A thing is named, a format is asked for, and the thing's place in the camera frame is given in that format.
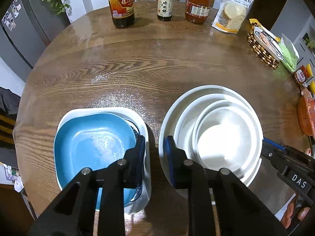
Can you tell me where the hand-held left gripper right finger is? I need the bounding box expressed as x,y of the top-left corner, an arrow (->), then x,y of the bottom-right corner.
164,135 -> 287,236

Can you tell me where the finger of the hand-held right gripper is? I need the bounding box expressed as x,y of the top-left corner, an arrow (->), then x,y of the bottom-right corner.
260,147 -> 286,166
263,138 -> 312,159

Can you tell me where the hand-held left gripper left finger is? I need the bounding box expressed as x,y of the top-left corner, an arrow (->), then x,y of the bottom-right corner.
28,136 -> 146,236

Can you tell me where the medium white bowl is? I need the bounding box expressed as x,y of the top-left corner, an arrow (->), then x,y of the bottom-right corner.
175,93 -> 263,185

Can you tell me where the large white bowl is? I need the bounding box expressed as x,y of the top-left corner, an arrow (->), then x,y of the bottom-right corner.
159,85 -> 264,199

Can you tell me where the small white cup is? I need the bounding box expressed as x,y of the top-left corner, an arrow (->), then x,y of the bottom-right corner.
193,100 -> 258,177

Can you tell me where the blue dish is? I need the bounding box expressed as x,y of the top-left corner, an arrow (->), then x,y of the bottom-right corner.
54,112 -> 138,208

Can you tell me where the person's right hand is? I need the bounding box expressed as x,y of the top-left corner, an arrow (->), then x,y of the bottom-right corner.
281,200 -> 311,230

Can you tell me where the orange packet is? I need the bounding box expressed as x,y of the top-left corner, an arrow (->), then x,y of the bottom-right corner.
297,88 -> 315,138

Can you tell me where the green bag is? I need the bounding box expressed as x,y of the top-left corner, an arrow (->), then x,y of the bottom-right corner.
279,34 -> 300,73

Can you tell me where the wooden bead trivet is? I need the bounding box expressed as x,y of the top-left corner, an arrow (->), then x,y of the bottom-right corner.
247,26 -> 280,69

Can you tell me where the white snack packet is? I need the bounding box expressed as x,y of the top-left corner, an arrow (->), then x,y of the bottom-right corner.
253,27 -> 283,61

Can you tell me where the yellow packet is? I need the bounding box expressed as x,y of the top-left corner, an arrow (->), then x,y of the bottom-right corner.
249,18 -> 281,42

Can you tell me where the pile of boxes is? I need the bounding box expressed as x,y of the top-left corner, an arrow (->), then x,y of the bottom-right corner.
0,162 -> 25,197

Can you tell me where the wooden slatted chair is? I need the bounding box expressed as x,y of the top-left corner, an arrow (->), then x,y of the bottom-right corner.
0,113 -> 18,154

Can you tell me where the white flour bag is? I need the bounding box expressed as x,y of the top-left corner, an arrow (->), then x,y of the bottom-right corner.
212,0 -> 263,34

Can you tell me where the dark brown door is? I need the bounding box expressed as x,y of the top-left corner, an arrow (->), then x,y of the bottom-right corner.
248,0 -> 293,31

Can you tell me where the vinegar bottle yellow cap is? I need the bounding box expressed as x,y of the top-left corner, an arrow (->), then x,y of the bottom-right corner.
105,0 -> 136,29

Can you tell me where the small dark soy sauce bottle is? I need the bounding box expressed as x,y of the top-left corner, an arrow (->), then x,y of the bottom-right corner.
157,0 -> 175,21

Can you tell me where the orange sauce bottle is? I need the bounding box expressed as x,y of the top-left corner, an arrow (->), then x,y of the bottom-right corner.
185,0 -> 214,24

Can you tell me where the grey refrigerator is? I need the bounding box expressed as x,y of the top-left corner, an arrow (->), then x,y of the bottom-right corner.
0,0 -> 72,84

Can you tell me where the group of photo magnets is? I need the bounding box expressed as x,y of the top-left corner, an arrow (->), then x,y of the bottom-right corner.
1,0 -> 20,31

